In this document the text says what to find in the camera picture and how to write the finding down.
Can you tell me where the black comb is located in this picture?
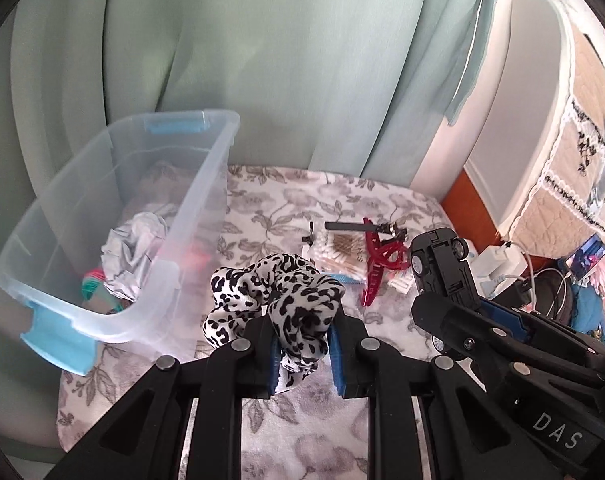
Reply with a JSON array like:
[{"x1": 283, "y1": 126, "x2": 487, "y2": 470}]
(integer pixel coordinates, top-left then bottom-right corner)
[{"x1": 323, "y1": 221, "x2": 370, "y2": 232}]

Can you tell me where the crumpled white cloth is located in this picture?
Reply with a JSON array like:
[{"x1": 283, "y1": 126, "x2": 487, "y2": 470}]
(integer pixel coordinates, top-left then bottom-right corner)
[{"x1": 101, "y1": 211, "x2": 168, "y2": 302}]

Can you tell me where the beige quilted bedcover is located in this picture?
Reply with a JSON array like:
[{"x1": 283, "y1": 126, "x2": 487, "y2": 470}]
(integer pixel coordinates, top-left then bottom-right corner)
[{"x1": 509, "y1": 0, "x2": 605, "y2": 259}]

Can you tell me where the leopard print scrunchie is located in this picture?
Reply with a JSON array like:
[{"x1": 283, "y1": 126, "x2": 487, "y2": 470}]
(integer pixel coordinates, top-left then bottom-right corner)
[{"x1": 203, "y1": 254, "x2": 345, "y2": 393}]

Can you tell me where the white power strip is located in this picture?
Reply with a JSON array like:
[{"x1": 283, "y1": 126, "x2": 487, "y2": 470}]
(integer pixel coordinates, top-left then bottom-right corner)
[{"x1": 471, "y1": 245, "x2": 527, "y2": 299}]

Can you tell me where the green curtain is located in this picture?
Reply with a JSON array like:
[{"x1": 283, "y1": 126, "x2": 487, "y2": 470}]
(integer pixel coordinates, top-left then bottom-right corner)
[{"x1": 0, "y1": 0, "x2": 496, "y2": 460}]

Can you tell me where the red hair claw clip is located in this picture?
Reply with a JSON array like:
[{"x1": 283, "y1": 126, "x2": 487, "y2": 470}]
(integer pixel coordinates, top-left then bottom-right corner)
[{"x1": 361, "y1": 218, "x2": 410, "y2": 307}]

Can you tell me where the white headboard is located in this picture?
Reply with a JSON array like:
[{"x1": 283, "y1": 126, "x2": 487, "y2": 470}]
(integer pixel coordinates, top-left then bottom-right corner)
[{"x1": 464, "y1": 0, "x2": 575, "y2": 240}]

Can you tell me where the black toy car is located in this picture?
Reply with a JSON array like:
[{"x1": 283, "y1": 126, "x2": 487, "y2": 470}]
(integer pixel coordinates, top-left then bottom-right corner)
[{"x1": 409, "y1": 228, "x2": 481, "y2": 310}]

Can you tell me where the cotton swab pack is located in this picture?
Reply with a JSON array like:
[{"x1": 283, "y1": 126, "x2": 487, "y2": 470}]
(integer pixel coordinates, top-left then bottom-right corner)
[{"x1": 301, "y1": 230, "x2": 368, "y2": 284}]

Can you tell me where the clear plastic storage bin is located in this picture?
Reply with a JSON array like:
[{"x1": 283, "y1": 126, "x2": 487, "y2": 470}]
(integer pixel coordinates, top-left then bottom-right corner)
[{"x1": 0, "y1": 110, "x2": 240, "y2": 375}]

